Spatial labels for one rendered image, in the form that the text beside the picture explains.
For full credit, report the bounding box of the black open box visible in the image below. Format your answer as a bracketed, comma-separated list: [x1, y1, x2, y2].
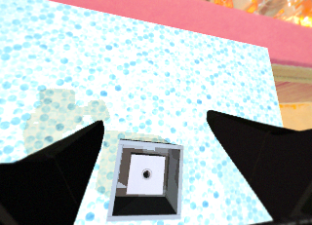
[106, 139, 184, 222]

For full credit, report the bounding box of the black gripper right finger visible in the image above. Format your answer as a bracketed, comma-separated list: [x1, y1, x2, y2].
[206, 110, 312, 220]

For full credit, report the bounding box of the white square plate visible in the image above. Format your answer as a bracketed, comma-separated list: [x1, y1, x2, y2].
[126, 152, 165, 195]

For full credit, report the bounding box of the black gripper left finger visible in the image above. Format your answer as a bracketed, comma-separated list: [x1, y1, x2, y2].
[0, 120, 105, 225]

